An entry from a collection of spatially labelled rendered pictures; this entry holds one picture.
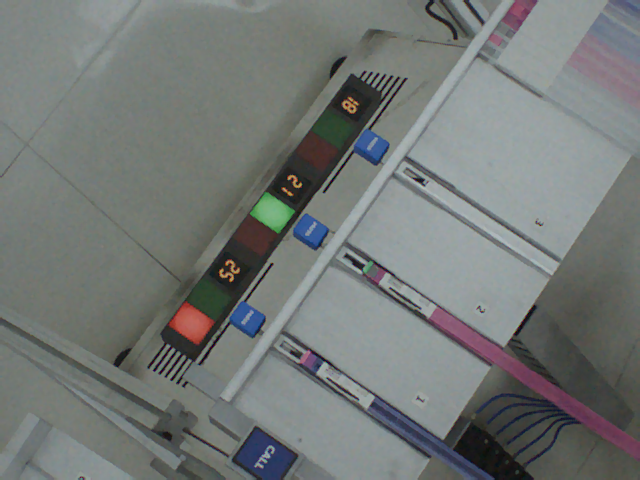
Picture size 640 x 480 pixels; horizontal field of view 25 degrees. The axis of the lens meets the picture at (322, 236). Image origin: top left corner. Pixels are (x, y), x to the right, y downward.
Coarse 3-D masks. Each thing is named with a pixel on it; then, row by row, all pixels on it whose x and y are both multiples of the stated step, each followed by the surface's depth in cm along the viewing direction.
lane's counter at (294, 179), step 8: (288, 168) 147; (280, 176) 147; (288, 176) 147; (296, 176) 147; (280, 184) 146; (288, 184) 146; (296, 184) 147; (304, 184) 147; (280, 192) 146; (288, 192) 146; (296, 192) 146; (304, 192) 146; (288, 200) 146; (296, 200) 146
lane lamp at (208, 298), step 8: (200, 288) 143; (208, 288) 143; (216, 288) 143; (192, 296) 143; (200, 296) 143; (208, 296) 143; (216, 296) 143; (224, 296) 143; (192, 304) 143; (200, 304) 143; (208, 304) 143; (216, 304) 143; (224, 304) 143; (208, 312) 143; (216, 312) 143
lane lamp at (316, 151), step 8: (312, 136) 148; (304, 144) 148; (312, 144) 148; (320, 144) 148; (328, 144) 148; (296, 152) 147; (304, 152) 147; (312, 152) 147; (320, 152) 147; (328, 152) 148; (336, 152) 148; (312, 160) 147; (320, 160) 147; (328, 160) 147; (320, 168) 147
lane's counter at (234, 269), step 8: (224, 256) 144; (232, 256) 144; (216, 264) 144; (224, 264) 144; (232, 264) 144; (240, 264) 144; (216, 272) 144; (224, 272) 144; (232, 272) 144; (240, 272) 144; (224, 280) 144; (232, 280) 144; (240, 280) 144; (232, 288) 143
